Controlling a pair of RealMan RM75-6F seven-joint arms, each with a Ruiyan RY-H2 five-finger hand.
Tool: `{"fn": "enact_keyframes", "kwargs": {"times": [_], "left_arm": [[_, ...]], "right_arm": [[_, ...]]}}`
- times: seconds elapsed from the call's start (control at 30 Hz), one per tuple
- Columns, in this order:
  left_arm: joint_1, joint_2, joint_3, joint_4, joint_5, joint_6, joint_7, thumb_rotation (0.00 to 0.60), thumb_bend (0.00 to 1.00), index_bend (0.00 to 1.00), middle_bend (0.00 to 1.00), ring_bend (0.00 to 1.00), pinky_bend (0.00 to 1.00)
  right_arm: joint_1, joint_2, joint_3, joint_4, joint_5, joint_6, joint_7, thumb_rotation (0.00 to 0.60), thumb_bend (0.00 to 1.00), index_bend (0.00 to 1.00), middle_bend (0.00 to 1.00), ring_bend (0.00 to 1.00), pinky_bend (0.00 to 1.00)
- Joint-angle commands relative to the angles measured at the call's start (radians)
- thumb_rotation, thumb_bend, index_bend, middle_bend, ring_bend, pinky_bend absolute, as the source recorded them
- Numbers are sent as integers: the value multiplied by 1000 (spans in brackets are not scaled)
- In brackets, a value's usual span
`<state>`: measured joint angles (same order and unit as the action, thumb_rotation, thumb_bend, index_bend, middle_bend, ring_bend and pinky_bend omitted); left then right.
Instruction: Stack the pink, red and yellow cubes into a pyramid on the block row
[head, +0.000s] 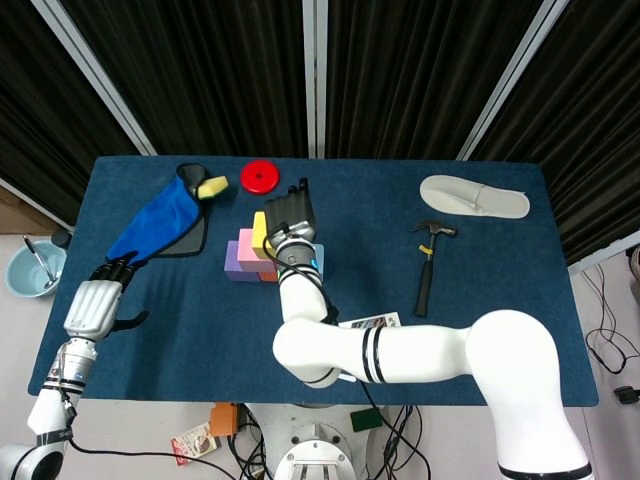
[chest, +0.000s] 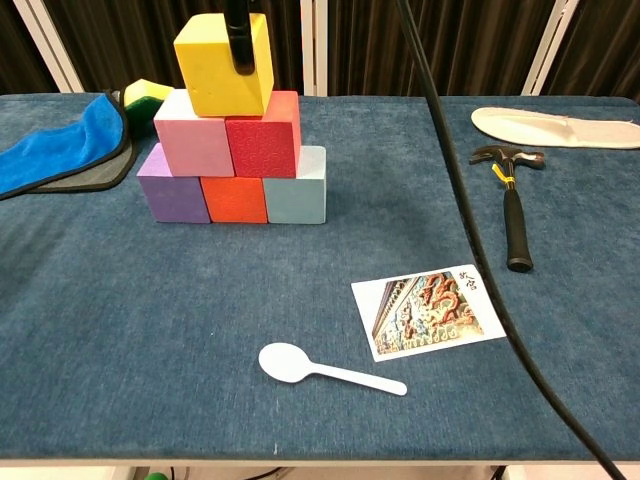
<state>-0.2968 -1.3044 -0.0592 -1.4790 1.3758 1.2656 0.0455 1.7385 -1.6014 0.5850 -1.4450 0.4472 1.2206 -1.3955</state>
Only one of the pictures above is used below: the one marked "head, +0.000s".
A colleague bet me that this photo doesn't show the yellow green sponge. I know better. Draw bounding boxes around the yellow green sponge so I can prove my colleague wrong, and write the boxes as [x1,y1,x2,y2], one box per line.
[196,175,230,202]

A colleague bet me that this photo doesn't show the purple foam cube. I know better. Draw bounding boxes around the purple foam cube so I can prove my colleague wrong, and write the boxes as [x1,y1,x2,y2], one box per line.
[225,239,261,284]

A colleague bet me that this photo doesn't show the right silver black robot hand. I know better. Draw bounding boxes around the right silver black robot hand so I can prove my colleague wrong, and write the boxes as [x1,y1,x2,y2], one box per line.
[263,177,318,251]

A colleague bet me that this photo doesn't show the dark green block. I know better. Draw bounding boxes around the dark green block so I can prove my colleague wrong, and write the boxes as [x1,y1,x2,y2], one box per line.
[349,407,384,434]

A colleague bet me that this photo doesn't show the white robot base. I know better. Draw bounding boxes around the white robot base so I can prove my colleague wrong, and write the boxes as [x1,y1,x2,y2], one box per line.
[244,402,391,480]

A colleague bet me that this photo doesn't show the black handled metal spoon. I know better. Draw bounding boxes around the black handled metal spoon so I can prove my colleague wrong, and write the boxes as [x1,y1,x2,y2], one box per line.
[22,234,59,290]

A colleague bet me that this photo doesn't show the brown cardboard box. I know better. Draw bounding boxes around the brown cardboard box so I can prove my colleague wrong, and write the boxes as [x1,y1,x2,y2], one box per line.
[0,187,66,236]

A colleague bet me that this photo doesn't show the grey cloth black edged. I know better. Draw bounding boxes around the grey cloth black edged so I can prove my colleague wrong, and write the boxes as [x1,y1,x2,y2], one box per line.
[159,162,209,260]

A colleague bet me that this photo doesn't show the pink foam cube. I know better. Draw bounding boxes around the pink foam cube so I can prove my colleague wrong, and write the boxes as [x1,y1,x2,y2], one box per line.
[236,228,266,274]

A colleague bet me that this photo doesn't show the black cable bundle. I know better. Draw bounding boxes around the black cable bundle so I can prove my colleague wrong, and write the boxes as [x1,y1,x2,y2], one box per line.
[227,404,274,480]
[382,404,431,480]

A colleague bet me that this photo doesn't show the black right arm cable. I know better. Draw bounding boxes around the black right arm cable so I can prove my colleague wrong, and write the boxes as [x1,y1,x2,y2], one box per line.
[264,227,396,480]

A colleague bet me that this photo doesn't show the blue microfibre cloth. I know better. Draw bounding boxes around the blue microfibre cloth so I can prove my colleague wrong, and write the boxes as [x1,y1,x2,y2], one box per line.
[105,177,204,266]

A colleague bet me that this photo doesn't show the yellow foam cube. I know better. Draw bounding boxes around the yellow foam cube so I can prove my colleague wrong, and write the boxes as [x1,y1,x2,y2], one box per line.
[252,211,276,260]

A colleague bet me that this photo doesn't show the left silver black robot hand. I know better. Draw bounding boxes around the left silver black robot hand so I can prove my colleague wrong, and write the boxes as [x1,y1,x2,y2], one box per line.
[63,252,150,341]

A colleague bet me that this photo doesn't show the red round disc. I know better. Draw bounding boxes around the red round disc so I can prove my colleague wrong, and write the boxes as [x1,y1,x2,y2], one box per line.
[239,159,281,195]

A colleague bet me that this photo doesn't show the orange box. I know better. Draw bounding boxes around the orange box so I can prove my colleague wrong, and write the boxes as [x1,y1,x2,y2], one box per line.
[209,403,241,437]

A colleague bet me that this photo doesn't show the black handled claw hammer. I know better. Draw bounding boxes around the black handled claw hammer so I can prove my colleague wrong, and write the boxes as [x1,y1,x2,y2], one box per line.
[409,221,458,318]

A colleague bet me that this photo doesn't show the white screen frame post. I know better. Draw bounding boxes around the white screen frame post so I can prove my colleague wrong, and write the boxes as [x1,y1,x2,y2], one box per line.
[455,0,572,162]
[29,0,159,157]
[301,0,330,160]

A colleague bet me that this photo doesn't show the dragon picture postcard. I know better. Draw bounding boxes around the dragon picture postcard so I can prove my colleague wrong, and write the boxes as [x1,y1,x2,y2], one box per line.
[338,312,403,330]

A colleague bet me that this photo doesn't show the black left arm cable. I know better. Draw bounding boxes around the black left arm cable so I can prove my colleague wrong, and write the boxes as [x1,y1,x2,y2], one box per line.
[57,384,236,480]

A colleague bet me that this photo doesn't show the black floor cables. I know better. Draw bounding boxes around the black floor cables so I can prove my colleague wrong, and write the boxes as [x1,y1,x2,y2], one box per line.
[584,249,640,371]

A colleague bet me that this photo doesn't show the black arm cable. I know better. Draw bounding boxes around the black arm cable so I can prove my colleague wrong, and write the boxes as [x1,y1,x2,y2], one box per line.
[264,227,396,480]
[57,384,236,480]

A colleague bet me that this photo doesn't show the white fabric slipper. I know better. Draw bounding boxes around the white fabric slipper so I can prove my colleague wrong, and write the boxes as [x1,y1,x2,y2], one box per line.
[418,174,532,220]

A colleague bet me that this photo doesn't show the light blue bowl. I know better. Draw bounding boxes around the light blue bowl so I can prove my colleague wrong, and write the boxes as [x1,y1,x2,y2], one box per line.
[4,239,68,300]

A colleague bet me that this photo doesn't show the black curtain panel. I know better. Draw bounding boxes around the black curtain panel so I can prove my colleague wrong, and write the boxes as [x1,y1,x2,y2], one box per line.
[0,0,144,226]
[472,0,640,266]
[59,0,307,157]
[325,0,546,161]

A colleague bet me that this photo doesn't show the printed snack packet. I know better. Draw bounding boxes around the printed snack packet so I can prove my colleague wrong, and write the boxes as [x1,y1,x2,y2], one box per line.
[169,423,219,469]

